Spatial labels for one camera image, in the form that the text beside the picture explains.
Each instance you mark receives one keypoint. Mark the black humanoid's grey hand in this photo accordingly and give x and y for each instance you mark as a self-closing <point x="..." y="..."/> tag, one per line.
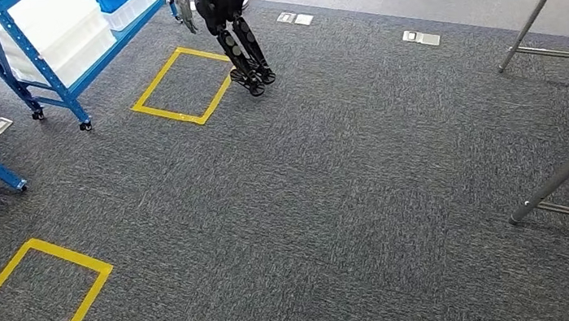
<point x="187" y="16"/>

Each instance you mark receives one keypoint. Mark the black humanoid robot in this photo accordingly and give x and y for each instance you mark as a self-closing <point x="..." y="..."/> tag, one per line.
<point x="227" y="3"/>

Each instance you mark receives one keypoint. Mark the white plastic crate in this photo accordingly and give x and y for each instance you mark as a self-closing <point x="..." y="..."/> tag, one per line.
<point x="136" y="12"/>
<point x="50" y="20"/>
<point x="71" y="60"/>

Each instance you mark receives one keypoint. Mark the plain white floor plate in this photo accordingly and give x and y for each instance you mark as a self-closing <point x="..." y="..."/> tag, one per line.
<point x="431" y="39"/>
<point x="304" y="19"/>

